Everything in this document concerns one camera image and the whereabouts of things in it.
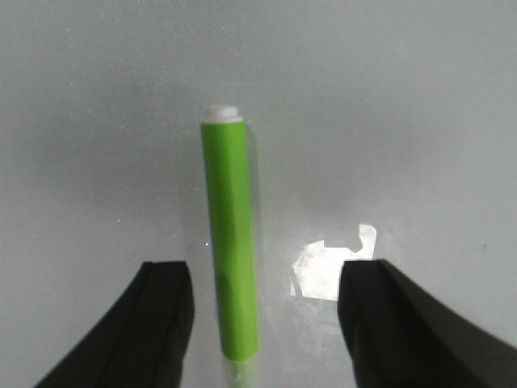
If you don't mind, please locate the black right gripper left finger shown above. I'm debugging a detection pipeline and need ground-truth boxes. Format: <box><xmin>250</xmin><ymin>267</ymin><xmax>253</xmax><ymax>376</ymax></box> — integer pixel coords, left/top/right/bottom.
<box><xmin>37</xmin><ymin>261</ymin><xmax>195</xmax><ymax>387</ymax></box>

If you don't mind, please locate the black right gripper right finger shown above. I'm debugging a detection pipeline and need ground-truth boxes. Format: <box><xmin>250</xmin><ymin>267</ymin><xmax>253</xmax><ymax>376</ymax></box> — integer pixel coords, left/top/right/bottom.
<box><xmin>337</xmin><ymin>259</ymin><xmax>516</xmax><ymax>387</ymax></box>

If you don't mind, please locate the green highlighter pen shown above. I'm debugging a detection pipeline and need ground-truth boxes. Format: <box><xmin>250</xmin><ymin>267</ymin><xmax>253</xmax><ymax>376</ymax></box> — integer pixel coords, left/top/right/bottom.
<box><xmin>200</xmin><ymin>104</ymin><xmax>260</xmax><ymax>388</ymax></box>

